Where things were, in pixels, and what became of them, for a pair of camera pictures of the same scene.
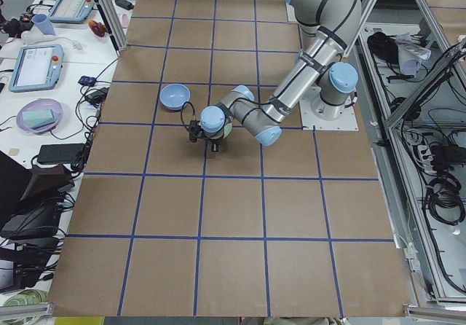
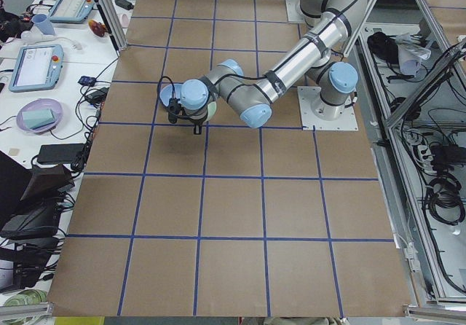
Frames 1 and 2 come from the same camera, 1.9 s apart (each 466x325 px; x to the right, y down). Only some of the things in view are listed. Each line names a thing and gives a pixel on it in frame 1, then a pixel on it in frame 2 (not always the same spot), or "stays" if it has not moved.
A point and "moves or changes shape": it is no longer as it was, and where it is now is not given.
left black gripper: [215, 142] -> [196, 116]
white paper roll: [411, 53] stays
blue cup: [44, 24] stays
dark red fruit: [97, 28] stays
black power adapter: [97, 97] stays
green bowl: [227, 130] moves or changes shape
